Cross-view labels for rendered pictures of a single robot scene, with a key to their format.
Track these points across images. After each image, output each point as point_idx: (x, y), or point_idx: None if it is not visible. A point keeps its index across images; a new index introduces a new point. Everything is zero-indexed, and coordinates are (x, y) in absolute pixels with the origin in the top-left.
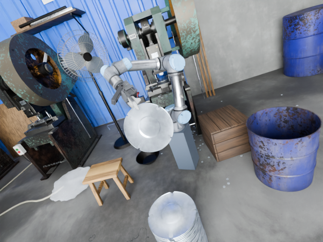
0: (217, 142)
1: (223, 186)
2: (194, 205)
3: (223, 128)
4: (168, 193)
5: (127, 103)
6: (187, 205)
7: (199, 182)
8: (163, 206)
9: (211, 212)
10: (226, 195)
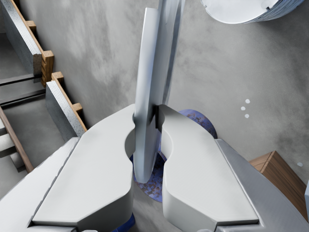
0: None
1: (248, 101)
2: (208, 12)
3: None
4: (275, 1)
5: (266, 221)
6: (220, 4)
7: (297, 100)
8: None
9: (251, 51)
10: (239, 88)
